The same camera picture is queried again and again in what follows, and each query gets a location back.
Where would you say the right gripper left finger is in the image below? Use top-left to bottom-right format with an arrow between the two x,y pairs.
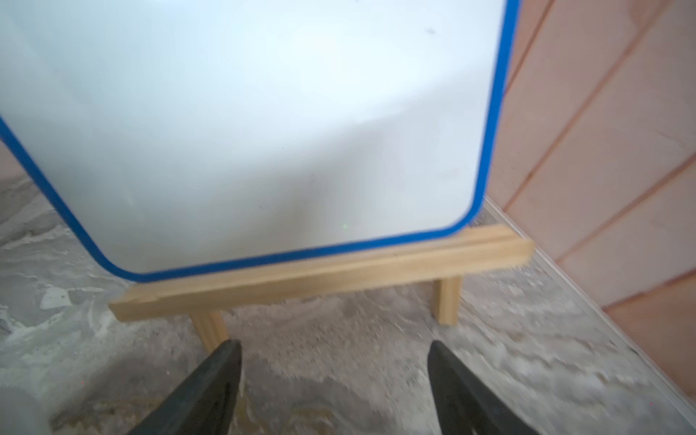
130,340 -> 242,434

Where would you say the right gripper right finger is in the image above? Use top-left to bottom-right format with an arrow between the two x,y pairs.
427,341 -> 536,434

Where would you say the wooden board easel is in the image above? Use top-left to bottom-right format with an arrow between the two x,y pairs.
109,225 -> 535,352

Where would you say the white board blue frame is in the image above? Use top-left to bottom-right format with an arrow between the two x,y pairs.
1,1 -> 520,282

